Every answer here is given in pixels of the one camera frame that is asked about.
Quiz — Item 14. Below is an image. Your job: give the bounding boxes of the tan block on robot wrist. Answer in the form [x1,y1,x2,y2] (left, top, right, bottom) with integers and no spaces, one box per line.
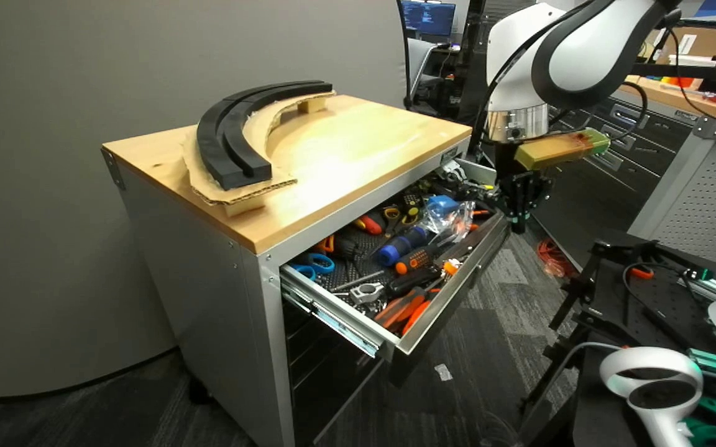
[511,124,613,175]

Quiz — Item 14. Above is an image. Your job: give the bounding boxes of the black tripod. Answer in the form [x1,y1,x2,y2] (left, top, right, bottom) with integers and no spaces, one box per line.
[516,235,665,418]

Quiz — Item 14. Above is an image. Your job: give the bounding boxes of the grey perforated panel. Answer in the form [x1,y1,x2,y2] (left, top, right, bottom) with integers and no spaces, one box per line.
[625,121,716,271]

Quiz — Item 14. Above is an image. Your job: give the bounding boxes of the grey cabinet with wooden top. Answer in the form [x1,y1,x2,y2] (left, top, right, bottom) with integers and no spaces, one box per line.
[99,93,477,447]

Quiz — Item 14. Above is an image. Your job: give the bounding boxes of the orange tool on floor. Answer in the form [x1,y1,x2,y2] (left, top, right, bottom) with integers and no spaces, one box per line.
[537,239,577,280]

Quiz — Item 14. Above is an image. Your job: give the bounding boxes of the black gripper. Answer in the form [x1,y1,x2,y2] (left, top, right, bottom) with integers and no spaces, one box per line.
[492,140,552,235]

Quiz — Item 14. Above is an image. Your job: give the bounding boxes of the cardboard box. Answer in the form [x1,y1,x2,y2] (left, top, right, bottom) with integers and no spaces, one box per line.
[669,24,716,65]

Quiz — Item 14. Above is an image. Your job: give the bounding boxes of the blue handled tool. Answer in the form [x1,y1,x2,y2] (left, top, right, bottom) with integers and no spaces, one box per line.
[290,250,341,283]

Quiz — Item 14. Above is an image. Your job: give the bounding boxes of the curved cardboard wooden base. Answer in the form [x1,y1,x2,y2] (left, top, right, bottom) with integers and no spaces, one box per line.
[178,88,344,219]

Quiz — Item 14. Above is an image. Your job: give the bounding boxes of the grey partition panel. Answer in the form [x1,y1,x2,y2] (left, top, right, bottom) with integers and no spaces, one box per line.
[0,0,409,401]

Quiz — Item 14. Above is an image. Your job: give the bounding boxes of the blue handled screwdriver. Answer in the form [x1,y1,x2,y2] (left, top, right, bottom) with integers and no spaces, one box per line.
[369,223,431,271]

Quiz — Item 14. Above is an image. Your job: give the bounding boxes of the black hanging cable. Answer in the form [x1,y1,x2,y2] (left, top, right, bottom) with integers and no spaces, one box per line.
[393,0,415,109]

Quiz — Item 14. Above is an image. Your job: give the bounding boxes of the grey metal tool drawer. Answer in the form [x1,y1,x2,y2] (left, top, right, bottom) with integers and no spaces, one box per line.
[277,160,515,361]

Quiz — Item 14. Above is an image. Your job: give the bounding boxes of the clear plastic bag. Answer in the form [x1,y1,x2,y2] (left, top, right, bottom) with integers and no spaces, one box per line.
[416,191,477,244]

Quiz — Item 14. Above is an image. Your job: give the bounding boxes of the curved black foam strip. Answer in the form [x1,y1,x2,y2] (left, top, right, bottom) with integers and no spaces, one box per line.
[193,78,337,194]

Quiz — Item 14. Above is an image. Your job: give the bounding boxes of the orange handled pliers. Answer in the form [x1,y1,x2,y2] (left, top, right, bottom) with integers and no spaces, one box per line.
[372,294,435,337]

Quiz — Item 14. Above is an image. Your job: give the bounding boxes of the blue screen monitor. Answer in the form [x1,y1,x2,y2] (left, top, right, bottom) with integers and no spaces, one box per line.
[402,0,459,39]

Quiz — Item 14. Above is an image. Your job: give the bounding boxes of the white VR controller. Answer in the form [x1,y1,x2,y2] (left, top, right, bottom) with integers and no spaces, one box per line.
[597,346,705,447]

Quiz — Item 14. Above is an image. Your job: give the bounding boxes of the silver wrench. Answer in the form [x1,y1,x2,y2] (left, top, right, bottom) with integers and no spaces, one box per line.
[334,278,389,307]

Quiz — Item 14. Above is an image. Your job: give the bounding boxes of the wooden work table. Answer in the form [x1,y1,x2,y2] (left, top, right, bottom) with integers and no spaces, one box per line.
[622,72,716,126]

